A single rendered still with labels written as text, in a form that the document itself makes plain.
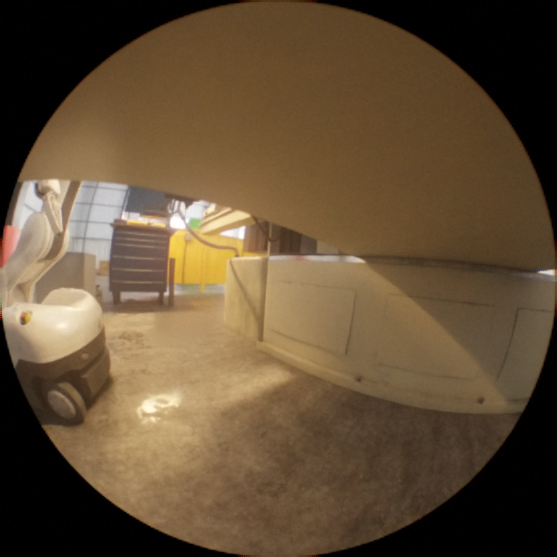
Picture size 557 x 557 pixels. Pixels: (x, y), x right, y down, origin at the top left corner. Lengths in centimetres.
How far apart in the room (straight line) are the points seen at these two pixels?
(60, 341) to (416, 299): 115
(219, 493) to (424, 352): 79
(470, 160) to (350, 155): 11
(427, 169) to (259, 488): 62
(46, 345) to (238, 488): 58
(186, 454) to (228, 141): 63
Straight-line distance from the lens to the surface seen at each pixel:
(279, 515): 51
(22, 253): 81
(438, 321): 75
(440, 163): 17
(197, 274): 359
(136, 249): 224
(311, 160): 16
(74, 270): 156
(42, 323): 62
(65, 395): 68
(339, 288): 79
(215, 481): 54
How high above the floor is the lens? 50
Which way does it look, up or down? 2 degrees down
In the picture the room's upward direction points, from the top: 4 degrees clockwise
